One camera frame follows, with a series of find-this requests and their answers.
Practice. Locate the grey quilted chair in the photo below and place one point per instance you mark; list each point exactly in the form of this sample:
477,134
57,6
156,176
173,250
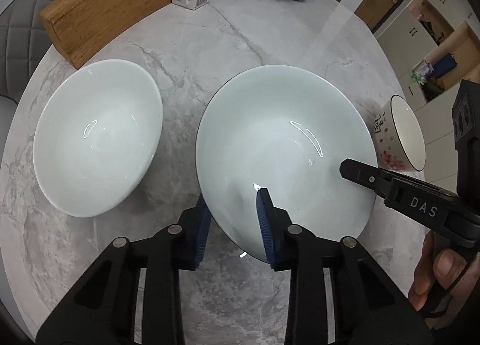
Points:
22,30

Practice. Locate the white shopping bag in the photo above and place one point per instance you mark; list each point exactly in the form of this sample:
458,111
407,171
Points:
422,71

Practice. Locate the dark-rimmed floral bowl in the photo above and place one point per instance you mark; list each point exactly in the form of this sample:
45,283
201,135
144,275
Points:
407,131

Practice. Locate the wooden tissue box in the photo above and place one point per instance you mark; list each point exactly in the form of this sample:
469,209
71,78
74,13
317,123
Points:
108,11

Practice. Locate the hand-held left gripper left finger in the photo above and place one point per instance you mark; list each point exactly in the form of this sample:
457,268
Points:
200,236

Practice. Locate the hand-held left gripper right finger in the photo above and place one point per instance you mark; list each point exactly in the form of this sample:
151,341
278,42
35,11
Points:
264,230

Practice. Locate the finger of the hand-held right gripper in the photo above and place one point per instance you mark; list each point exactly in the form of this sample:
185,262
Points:
362,173

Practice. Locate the small white bowl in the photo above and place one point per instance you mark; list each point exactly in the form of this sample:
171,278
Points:
97,138

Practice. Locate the blue bag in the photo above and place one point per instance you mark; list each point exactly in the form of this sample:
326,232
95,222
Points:
444,65

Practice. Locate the large white bowl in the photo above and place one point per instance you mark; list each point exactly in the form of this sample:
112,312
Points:
273,135

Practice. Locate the person's right hand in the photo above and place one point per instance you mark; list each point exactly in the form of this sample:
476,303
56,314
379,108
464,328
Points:
442,266

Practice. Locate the white wall cabinet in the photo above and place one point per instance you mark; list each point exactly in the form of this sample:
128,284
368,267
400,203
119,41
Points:
408,37

